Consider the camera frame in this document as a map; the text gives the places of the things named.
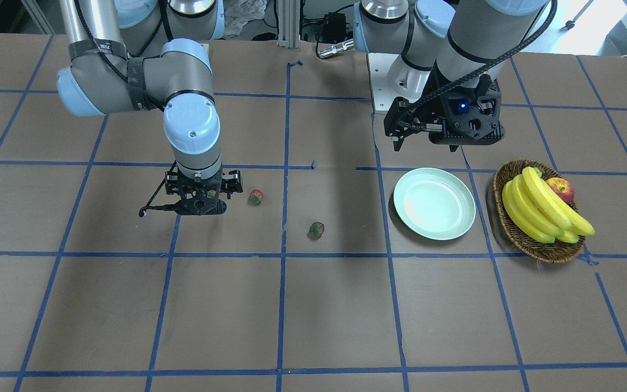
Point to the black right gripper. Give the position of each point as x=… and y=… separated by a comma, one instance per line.
x=172, y=184

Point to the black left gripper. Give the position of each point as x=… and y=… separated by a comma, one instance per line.
x=437, y=102

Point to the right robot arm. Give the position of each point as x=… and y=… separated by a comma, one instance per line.
x=144, y=55

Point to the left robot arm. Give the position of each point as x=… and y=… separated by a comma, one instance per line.
x=449, y=56

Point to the light green plate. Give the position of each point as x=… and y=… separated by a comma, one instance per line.
x=434, y=204

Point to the yellow banana bunch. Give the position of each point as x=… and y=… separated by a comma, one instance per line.
x=539, y=213

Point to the red apple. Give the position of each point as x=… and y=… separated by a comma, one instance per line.
x=562, y=188

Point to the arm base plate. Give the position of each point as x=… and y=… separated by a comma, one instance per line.
x=394, y=75

